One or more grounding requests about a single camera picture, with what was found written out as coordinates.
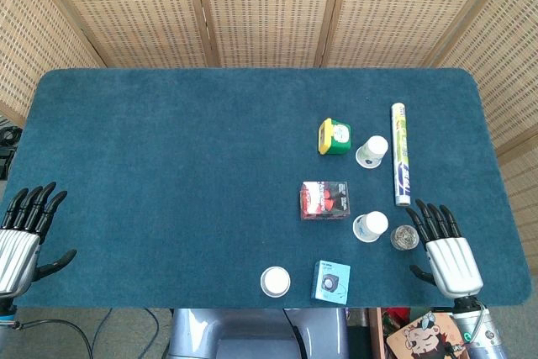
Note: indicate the white cup blue dandelion print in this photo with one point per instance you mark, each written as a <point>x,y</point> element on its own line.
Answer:
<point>275,280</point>

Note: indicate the cling film roll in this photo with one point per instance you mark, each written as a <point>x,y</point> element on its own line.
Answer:
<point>400,153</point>

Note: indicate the grey robot torso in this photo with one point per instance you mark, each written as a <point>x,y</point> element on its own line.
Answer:
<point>197,334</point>

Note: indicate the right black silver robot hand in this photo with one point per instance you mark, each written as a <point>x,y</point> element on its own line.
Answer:
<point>452,262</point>

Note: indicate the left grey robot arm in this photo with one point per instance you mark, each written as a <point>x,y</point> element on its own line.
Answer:
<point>6,313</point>

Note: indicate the brown wooden stand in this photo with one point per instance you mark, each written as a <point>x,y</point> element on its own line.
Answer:
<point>375,334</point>

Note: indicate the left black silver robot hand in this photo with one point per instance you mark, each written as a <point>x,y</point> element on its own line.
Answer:
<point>17,249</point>

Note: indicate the green yellow plastic box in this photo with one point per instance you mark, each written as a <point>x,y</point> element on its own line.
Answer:
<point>336,140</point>

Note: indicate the light blue speaker box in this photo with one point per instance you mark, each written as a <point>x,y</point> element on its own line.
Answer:
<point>330,283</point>

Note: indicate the blue carpet table cover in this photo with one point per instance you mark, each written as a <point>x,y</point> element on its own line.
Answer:
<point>168,165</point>

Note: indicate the white cup teal orchid print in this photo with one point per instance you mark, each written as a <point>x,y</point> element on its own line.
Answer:
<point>374,222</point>

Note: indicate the clear red black capsule box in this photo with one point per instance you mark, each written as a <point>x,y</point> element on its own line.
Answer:
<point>323,201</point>

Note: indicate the black equipment on floor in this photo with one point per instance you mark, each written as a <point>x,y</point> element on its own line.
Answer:
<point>8,140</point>

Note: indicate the clear jar of paper clips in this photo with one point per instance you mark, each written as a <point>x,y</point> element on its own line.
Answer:
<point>402,239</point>

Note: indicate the woven bamboo folding screen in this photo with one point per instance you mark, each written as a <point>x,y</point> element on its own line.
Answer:
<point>269,10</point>

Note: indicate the cartoon printed cardboard box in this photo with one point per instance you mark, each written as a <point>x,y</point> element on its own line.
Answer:
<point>416,334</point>

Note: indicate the white cup fern leaf print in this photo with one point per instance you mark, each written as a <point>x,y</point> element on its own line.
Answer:
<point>374,146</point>

